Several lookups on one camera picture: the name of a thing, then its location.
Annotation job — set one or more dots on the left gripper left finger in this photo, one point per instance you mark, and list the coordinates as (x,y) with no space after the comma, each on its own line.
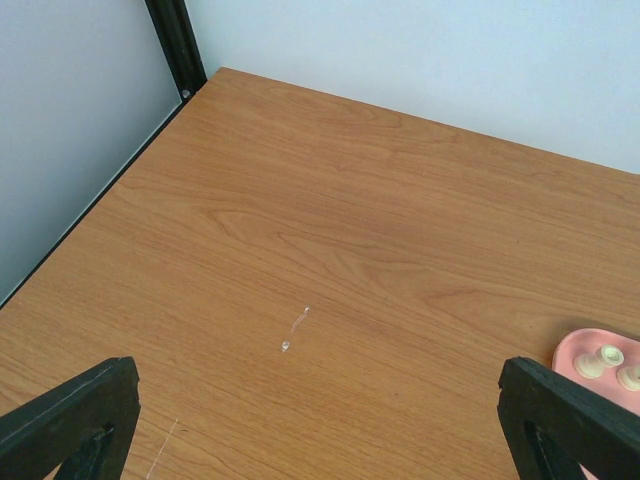
(81,429)

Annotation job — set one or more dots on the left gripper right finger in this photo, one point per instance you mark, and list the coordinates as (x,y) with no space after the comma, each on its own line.
(557,429)

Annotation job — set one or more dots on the white chess knight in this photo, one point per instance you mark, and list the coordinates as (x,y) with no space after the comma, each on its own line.
(592,365)

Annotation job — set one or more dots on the white chess bishop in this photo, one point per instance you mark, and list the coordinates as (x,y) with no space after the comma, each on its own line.
(629,377)

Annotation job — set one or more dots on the pink plastic tray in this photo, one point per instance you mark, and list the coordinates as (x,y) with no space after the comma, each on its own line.
(607,386)

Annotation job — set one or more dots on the black aluminium frame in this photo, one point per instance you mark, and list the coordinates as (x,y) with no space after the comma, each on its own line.
(86,87)

